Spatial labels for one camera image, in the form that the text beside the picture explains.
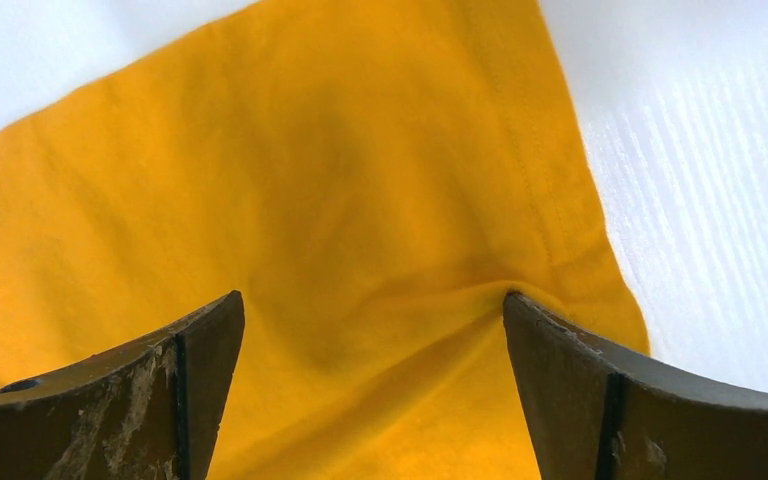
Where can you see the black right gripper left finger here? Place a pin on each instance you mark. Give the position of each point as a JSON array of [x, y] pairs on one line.
[[148, 409]]

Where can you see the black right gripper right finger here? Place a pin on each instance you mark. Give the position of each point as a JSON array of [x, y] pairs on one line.
[[598, 410]]

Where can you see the yellow t-shirt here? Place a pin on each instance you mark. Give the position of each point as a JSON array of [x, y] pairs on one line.
[[372, 176]]

